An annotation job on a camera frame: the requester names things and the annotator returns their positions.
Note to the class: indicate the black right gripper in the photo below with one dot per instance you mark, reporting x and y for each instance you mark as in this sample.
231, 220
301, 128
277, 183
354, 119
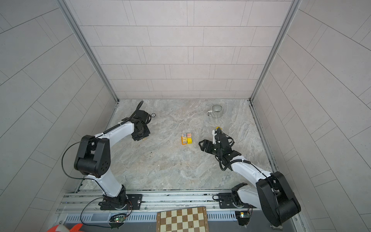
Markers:
208, 146

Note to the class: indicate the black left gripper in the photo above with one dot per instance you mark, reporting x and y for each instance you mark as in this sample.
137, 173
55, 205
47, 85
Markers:
137, 137

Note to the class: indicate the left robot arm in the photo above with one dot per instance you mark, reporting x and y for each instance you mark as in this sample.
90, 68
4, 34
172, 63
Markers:
93, 158

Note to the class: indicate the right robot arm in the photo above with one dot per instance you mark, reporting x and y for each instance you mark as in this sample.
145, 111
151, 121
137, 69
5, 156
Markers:
269, 192

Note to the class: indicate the striped ceramic mug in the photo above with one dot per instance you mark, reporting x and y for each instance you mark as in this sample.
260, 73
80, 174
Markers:
216, 111

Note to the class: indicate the right circuit board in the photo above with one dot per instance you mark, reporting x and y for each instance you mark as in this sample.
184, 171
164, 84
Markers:
243, 217

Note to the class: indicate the circuit board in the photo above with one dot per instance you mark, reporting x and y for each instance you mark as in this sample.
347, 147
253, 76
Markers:
243, 217
118, 218

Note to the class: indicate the checkered chess board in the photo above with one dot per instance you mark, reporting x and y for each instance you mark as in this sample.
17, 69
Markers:
183, 220

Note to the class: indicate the left circuit board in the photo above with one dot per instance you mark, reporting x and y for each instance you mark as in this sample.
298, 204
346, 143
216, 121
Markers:
118, 218

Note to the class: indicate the metal clamp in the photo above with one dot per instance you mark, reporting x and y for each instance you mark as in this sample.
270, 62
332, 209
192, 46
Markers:
277, 228

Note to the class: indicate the red white object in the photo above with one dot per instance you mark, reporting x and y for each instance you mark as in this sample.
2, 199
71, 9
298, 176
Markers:
63, 228

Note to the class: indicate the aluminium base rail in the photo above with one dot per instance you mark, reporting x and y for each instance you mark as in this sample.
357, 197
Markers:
83, 207

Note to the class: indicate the aluminium corner post right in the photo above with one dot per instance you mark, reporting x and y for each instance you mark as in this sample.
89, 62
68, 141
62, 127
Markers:
278, 41

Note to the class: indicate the aluminium corner post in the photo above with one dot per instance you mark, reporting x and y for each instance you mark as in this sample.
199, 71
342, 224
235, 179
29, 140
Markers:
278, 41
83, 42

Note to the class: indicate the aluminium corner post left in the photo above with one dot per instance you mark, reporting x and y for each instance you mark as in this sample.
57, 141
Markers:
83, 42

